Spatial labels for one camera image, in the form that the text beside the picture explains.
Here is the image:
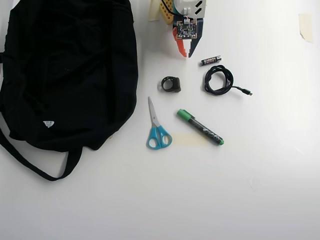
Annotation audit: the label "black fabric bag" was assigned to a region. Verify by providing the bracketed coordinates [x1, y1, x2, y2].
[0, 0, 140, 182]

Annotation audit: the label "blue handled scissors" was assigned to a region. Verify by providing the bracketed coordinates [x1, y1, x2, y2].
[146, 96, 173, 151]

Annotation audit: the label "coiled black usb cable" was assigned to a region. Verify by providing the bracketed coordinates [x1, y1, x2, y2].
[203, 64, 254, 97]

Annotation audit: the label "black aaa battery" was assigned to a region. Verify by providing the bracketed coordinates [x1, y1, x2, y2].
[200, 55, 223, 67]

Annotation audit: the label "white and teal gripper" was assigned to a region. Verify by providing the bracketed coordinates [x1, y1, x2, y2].
[172, 0, 208, 59]

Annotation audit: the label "folded beige masking tape piece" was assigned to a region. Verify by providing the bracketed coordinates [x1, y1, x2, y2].
[148, 0, 161, 22]

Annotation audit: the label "black plastic ring part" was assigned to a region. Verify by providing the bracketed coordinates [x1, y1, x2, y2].
[159, 76, 182, 94]

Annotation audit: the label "torn beige masking tape piece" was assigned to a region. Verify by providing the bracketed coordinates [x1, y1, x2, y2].
[298, 13, 314, 44]

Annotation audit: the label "wide beige masking tape strip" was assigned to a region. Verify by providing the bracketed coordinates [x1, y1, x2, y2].
[172, 132, 209, 147]

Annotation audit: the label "green and black marker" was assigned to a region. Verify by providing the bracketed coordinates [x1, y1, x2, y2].
[176, 108, 225, 147]

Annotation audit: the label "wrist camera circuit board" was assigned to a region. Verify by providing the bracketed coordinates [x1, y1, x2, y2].
[175, 19, 199, 41]

